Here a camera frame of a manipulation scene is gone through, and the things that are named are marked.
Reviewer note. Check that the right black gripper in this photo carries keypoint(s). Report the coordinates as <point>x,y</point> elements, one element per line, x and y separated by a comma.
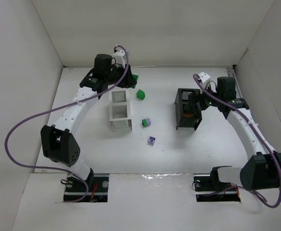
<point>194,101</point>

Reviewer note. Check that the long green lego brick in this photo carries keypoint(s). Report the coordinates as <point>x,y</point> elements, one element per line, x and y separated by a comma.
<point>135,81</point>

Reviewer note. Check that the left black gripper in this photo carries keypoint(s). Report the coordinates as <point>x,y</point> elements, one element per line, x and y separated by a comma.
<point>128,78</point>

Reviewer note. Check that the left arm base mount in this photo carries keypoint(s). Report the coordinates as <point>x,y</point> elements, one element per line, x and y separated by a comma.
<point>75,189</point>

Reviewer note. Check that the white two-cell container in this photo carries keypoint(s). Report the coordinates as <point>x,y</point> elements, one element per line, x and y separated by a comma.
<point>120,110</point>

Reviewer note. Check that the purple lego square brick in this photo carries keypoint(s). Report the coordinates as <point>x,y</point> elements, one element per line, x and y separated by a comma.
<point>151,140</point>

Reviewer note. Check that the green lego cube top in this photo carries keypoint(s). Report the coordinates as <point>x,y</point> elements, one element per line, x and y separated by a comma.
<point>140,94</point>

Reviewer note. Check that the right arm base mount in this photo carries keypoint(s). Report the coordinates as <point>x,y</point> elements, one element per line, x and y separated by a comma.
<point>207,191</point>

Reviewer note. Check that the white foam front board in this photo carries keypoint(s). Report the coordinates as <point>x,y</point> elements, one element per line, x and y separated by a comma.
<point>138,202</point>

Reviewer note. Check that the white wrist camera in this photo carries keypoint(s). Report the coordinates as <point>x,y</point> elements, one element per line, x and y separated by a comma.
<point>120,56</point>
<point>204,79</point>

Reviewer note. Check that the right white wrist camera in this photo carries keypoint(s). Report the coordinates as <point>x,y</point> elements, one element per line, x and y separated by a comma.
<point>204,79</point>

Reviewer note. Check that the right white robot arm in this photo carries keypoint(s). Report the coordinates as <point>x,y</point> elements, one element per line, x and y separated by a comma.
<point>263,167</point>

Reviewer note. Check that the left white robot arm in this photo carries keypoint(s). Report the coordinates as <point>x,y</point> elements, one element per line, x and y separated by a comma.
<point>58,142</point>

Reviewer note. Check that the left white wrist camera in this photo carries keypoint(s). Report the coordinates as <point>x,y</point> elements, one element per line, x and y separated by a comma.
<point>120,56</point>

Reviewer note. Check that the black two-cell container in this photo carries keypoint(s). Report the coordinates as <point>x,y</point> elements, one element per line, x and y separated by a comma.
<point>186,118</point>

